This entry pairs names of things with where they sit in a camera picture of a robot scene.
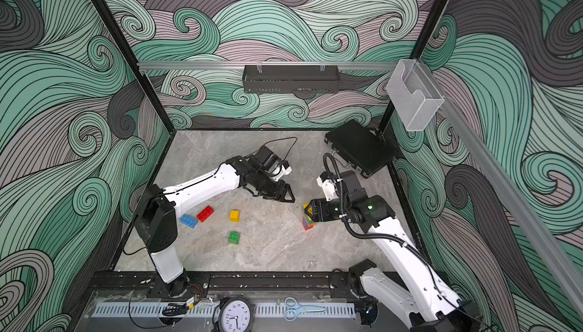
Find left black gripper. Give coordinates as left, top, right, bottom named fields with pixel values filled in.
left=252, top=173, right=296, bottom=204

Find orange long lego brick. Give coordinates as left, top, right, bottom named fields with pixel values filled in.
left=304, top=216, right=315, bottom=225

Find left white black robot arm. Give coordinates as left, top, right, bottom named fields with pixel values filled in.
left=134, top=156, right=295, bottom=296

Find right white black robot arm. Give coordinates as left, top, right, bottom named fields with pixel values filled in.
left=304, top=195, right=481, bottom=331

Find yellow square lego brick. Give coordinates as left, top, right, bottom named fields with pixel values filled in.
left=229, top=210, right=240, bottom=223

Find green square lego brick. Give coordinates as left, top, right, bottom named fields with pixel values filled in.
left=228, top=231, right=241, bottom=245

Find red long lego brick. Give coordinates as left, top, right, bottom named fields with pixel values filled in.
left=196, top=206, right=214, bottom=222

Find light blue lego brick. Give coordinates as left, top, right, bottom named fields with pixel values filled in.
left=179, top=215, right=198, bottom=229

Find black briefcase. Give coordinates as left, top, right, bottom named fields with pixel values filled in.
left=324, top=120, right=396, bottom=178

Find light blue scissors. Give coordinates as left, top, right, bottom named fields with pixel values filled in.
left=283, top=297, right=326, bottom=321

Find white analog clock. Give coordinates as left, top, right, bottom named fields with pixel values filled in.
left=218, top=297, right=255, bottom=332

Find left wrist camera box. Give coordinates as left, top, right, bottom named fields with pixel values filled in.
left=252, top=145, right=292, bottom=180

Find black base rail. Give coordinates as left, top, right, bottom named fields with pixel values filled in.
left=90, top=269, right=364, bottom=299

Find aluminium back rail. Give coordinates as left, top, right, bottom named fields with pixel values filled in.
left=138, top=60, right=397, bottom=72

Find aluminium rail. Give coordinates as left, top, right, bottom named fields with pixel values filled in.
left=422, top=65, right=582, bottom=315
left=138, top=60, right=397, bottom=72

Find white slotted cable duct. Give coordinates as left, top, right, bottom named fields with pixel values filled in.
left=91, top=302, right=356, bottom=319

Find clear plastic wall holder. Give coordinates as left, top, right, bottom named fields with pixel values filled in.
left=386, top=59, right=444, bottom=132

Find aluminium right rail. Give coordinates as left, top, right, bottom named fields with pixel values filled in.
left=422, top=65, right=582, bottom=315

